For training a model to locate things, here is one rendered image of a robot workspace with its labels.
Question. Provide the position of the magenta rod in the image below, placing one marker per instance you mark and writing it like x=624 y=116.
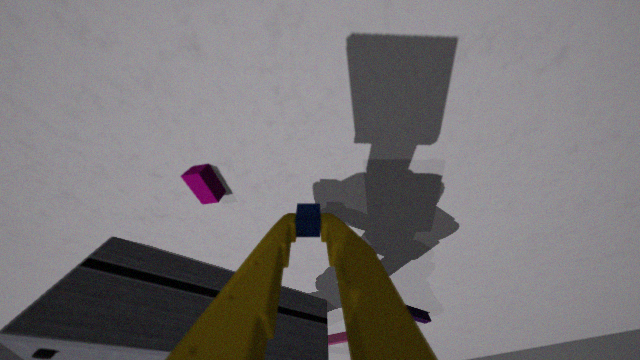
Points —
x=204 y=183

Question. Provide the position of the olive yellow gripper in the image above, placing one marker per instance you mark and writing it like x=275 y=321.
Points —
x=242 y=317

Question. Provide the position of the pink flat bar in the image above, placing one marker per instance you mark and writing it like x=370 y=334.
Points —
x=337 y=338

